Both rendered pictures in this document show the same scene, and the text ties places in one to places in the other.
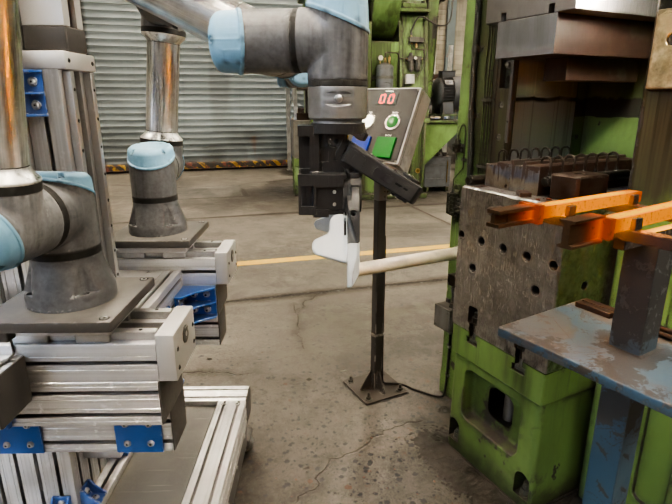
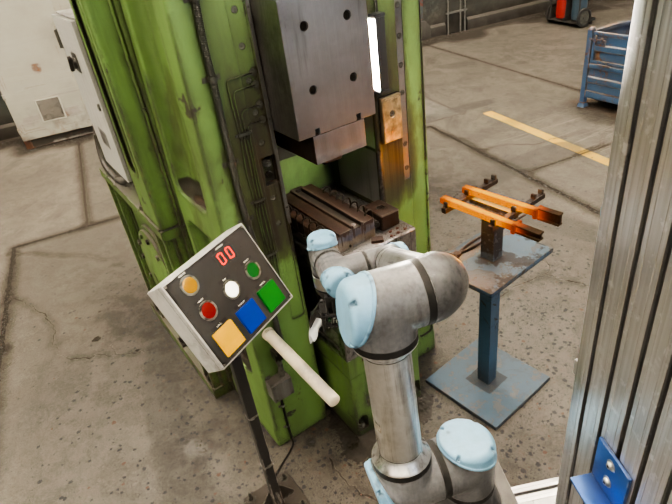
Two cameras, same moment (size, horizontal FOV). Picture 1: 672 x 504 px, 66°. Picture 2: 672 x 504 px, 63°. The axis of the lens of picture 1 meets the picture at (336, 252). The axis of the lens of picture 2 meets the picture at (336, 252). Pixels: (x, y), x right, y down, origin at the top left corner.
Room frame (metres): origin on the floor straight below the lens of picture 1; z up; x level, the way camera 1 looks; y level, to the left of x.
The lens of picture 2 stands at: (1.61, 1.18, 1.98)
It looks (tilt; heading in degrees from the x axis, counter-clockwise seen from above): 33 degrees down; 267
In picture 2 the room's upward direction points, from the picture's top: 8 degrees counter-clockwise
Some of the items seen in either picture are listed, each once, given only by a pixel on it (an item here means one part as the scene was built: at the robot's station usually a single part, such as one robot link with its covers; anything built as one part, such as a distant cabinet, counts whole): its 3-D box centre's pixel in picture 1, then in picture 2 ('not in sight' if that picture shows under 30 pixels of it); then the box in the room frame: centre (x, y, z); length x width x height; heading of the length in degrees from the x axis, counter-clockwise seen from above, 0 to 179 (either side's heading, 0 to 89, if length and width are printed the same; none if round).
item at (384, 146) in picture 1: (384, 148); (270, 295); (1.74, -0.16, 1.01); 0.07 x 0.05 x 0.07; 52
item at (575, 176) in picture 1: (579, 186); (381, 214); (1.31, -0.63, 0.95); 0.12 x 0.08 x 0.06; 117
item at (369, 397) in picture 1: (375, 378); (275, 496); (1.91, -0.16, 0.05); 0.22 x 0.22 x 0.09; 27
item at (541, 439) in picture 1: (550, 391); (350, 347); (1.50, -0.71, 0.23); 0.55 x 0.37 x 0.47; 117
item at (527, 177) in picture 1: (562, 170); (320, 216); (1.54, -0.68, 0.96); 0.42 x 0.20 x 0.09; 117
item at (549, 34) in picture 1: (578, 41); (306, 127); (1.54, -0.68, 1.32); 0.42 x 0.20 x 0.10; 117
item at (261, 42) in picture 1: (261, 43); not in sight; (0.71, 0.10, 1.23); 0.11 x 0.11 x 0.08; 83
